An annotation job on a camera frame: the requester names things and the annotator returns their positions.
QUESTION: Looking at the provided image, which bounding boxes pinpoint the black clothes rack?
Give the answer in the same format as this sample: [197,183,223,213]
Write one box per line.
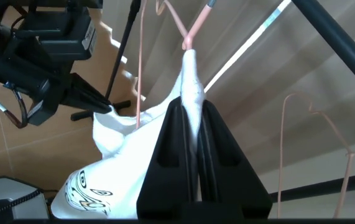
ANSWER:
[70,0,355,121]

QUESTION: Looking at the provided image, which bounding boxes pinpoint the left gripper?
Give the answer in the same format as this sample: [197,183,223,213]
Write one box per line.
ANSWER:
[0,37,113,127]

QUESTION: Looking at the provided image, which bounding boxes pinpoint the white printed shirt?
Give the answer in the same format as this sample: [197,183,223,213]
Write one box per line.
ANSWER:
[51,49,208,220]

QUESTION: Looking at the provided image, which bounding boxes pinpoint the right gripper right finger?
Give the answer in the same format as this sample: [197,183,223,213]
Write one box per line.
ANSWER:
[196,99,273,219]

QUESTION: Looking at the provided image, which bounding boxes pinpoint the beige curtain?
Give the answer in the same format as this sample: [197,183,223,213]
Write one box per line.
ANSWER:
[102,0,355,175]

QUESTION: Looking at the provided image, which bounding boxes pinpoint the pink clothes hanger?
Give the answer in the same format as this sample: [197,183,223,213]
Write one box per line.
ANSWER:
[277,91,355,218]
[135,0,218,130]

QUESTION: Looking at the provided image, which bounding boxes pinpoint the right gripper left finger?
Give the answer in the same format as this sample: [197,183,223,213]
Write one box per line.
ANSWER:
[136,96,199,219]

